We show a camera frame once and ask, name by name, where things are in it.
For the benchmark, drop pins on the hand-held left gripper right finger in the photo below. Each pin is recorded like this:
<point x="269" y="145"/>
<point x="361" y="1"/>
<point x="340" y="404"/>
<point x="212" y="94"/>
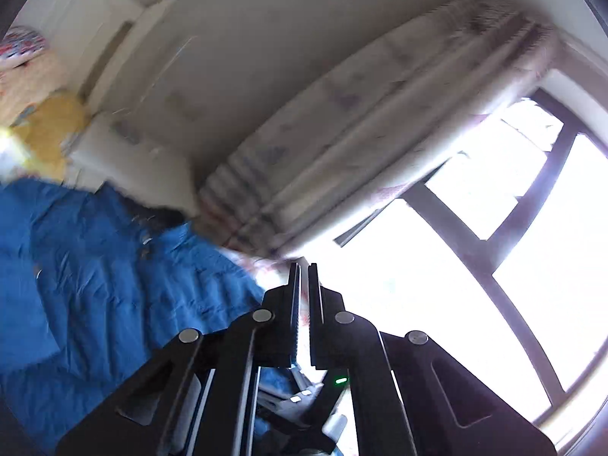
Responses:
<point x="325" y="327"/>

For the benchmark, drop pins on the floral bed sheet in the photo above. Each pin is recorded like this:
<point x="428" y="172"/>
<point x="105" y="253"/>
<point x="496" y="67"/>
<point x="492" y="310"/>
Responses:
<point x="21" y="47"/>

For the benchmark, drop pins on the white wardrobe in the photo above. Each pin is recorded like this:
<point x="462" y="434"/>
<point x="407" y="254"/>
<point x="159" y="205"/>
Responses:
<point x="156" y="33"/>

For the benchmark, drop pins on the dark window frame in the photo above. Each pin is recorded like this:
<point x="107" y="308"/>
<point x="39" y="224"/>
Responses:
<point x="479" y="266"/>

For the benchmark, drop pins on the yellow cloth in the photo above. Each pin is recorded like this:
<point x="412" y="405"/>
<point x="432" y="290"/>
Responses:
<point x="52" y="128"/>

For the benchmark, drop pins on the white bedside cabinet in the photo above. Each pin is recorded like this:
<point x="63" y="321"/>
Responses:
<point x="137" y="161"/>

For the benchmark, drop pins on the striped beige curtain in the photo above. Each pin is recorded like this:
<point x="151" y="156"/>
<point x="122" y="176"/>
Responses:
<point x="356" y="128"/>

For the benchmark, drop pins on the blue padded jacket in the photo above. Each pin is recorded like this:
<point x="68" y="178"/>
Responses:
<point x="104" y="285"/>

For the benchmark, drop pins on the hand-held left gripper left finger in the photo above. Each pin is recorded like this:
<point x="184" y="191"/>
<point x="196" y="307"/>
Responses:
<point x="280" y="323"/>

